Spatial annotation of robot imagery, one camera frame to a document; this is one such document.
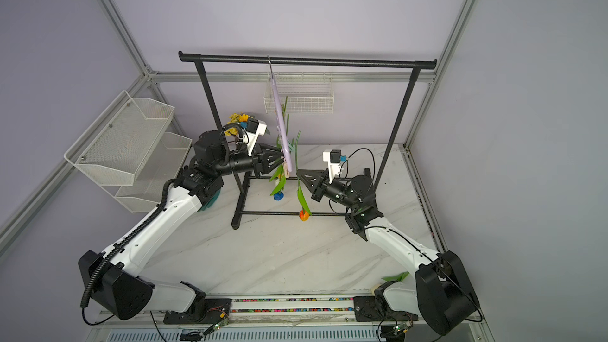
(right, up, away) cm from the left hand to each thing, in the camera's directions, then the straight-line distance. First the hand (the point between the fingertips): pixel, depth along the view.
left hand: (284, 157), depth 65 cm
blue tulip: (-5, -12, +20) cm, 24 cm away
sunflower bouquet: (-21, +17, +29) cm, 40 cm away
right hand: (+4, -6, +5) cm, 8 cm away
